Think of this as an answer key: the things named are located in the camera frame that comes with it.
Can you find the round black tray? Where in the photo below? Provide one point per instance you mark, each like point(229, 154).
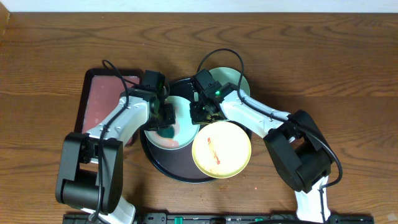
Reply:
point(179, 164)

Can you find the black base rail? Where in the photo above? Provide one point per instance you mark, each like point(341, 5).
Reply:
point(162, 218)

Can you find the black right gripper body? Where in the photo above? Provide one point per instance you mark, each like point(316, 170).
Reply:
point(201, 114)

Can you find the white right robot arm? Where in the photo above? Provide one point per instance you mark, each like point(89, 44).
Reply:
point(299, 152)

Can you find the yellow dirty plate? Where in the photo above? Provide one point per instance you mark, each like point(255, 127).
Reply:
point(221, 150)

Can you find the pale green dirty plate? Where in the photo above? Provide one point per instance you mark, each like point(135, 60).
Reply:
point(226, 74)

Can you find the red rectangular tray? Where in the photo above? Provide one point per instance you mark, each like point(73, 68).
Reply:
point(99, 96)

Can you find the green scrubbing sponge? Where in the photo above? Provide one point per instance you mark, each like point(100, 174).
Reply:
point(167, 132)

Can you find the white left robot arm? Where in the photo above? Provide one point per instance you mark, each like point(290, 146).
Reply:
point(90, 176)

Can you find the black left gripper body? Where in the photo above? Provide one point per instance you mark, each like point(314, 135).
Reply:
point(166, 115)

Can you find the light blue plate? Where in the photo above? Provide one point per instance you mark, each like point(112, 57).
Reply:
point(185, 131)

